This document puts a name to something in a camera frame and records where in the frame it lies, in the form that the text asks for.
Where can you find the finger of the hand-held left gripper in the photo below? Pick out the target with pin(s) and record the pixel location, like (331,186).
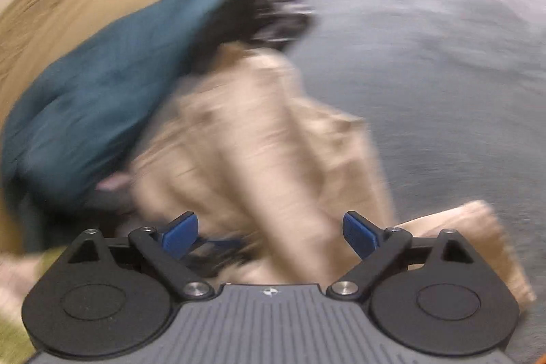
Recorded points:
(222,244)

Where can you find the dark grey pillow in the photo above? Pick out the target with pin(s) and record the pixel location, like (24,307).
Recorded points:
(226,27)

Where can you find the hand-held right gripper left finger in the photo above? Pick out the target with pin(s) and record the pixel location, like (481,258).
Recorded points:
(181,234)

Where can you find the grey bed sheet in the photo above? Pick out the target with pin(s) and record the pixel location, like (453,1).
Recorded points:
(426,69)

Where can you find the beige pants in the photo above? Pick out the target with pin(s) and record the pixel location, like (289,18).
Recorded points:
(256,155)

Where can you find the cream ornate headboard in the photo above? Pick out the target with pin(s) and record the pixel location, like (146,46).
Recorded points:
(64,6)

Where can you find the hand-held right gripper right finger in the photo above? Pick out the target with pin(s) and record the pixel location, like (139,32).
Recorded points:
(358,234)

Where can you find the grey plaid shorts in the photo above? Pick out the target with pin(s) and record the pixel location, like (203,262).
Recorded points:
(290,18)

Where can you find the blue duvet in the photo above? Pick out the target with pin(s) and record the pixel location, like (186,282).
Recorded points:
(106,91)

